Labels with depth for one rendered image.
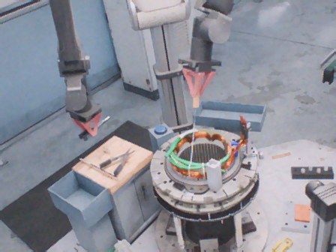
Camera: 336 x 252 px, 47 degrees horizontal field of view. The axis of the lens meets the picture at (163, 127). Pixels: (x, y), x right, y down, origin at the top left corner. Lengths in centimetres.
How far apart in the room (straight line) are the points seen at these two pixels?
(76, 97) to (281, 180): 87
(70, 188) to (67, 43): 52
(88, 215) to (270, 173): 75
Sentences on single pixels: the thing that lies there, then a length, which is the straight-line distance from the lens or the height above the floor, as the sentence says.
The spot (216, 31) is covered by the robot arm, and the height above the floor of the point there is 151.
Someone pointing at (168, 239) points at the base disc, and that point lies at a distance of 137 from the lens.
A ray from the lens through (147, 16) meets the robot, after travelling 137.
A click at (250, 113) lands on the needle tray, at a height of 103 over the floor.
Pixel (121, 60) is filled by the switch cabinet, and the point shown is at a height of 35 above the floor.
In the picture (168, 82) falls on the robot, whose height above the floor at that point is 114.
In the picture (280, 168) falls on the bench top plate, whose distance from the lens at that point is 161.
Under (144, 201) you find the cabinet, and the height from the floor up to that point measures 90.
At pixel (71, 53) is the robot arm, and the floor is 147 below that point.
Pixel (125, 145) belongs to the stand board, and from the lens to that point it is 134.
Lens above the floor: 187
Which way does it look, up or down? 35 degrees down
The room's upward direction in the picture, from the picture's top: 11 degrees counter-clockwise
